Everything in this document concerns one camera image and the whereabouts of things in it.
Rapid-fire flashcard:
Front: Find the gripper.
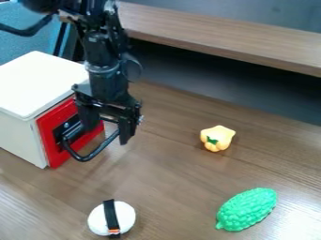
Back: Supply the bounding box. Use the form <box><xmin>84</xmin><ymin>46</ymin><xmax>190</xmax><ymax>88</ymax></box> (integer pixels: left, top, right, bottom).
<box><xmin>71</xmin><ymin>67</ymin><xmax>145</xmax><ymax>146</ymax></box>

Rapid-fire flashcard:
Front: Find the drawer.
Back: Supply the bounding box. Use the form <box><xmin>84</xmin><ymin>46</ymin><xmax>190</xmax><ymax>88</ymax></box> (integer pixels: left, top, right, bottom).
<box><xmin>35</xmin><ymin>96</ymin><xmax>122</xmax><ymax>170</ymax></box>

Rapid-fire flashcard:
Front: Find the cabinet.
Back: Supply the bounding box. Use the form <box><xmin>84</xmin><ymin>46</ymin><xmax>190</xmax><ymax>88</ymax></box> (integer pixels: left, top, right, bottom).
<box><xmin>0</xmin><ymin>51</ymin><xmax>91</xmax><ymax>170</ymax></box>

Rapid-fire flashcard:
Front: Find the white toy rice ball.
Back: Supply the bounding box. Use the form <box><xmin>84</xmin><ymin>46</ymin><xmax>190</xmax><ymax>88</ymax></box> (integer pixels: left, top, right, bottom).
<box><xmin>86</xmin><ymin>199</ymin><xmax>138</xmax><ymax>239</ymax></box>

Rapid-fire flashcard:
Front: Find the yellow toy pepper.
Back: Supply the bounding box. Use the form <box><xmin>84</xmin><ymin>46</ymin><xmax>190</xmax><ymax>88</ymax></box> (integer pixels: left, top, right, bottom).
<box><xmin>199</xmin><ymin>125</ymin><xmax>237</xmax><ymax>153</ymax></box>

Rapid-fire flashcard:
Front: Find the green toy bitter melon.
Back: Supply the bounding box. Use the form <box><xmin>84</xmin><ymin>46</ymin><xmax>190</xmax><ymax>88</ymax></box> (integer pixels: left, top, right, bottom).
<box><xmin>214</xmin><ymin>187</ymin><xmax>279</xmax><ymax>233</ymax></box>

